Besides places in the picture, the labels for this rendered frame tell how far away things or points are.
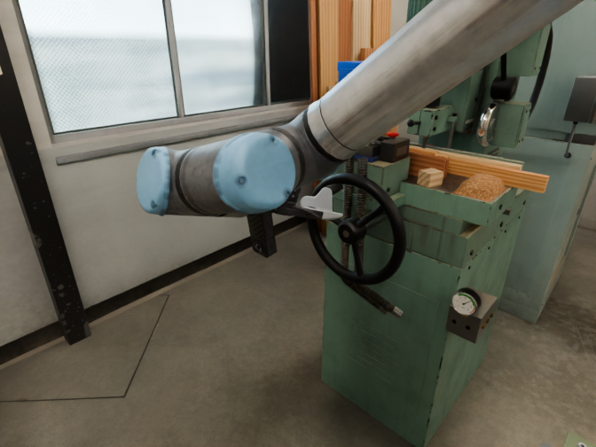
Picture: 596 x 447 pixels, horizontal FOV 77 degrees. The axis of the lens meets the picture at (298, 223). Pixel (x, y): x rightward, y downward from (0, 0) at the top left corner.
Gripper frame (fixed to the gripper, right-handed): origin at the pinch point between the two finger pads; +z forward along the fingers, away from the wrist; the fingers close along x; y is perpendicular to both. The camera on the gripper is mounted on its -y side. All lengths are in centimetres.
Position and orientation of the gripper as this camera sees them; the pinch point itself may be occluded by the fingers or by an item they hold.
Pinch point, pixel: (312, 208)
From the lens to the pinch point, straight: 78.4
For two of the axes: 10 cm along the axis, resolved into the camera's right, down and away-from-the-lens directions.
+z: 6.4, 0.2, 7.7
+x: -7.3, -2.8, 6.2
